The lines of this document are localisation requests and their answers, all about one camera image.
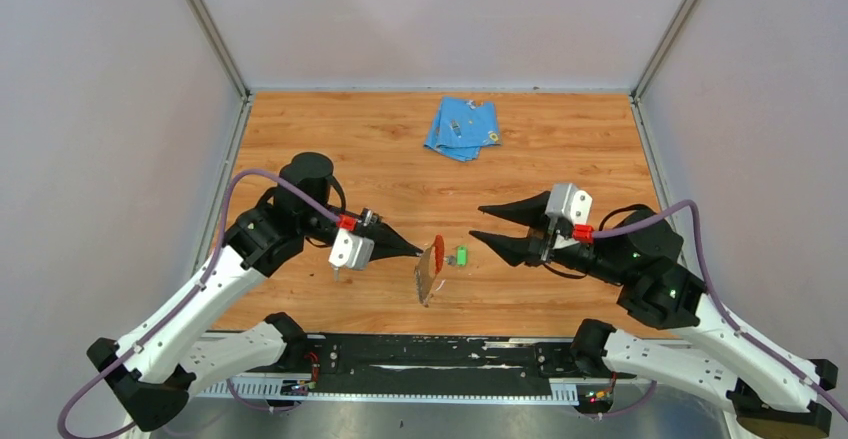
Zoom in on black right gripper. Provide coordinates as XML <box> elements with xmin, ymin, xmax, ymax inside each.
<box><xmin>465</xmin><ymin>189</ymin><xmax>626</xmax><ymax>285</ymax></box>

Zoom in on metal keyring plate with spring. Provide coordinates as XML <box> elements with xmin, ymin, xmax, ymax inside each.
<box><xmin>414</xmin><ymin>235</ymin><xmax>445</xmax><ymax>307</ymax></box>

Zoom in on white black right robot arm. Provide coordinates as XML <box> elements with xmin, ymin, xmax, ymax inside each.
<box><xmin>476</xmin><ymin>183</ymin><xmax>841</xmax><ymax>438</ymax></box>

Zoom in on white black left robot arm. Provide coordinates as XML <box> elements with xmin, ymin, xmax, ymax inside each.
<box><xmin>87</xmin><ymin>152</ymin><xmax>421</xmax><ymax>432</ymax></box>

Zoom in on blue folded cloth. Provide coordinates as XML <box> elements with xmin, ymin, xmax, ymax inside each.
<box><xmin>424</xmin><ymin>96</ymin><xmax>502</xmax><ymax>162</ymax></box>

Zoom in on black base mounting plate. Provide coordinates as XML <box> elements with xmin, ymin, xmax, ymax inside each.
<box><xmin>259</xmin><ymin>333</ymin><xmax>612</xmax><ymax>397</ymax></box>

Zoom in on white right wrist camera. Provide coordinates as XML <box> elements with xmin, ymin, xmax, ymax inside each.
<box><xmin>544</xmin><ymin>183</ymin><xmax>593</xmax><ymax>225</ymax></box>

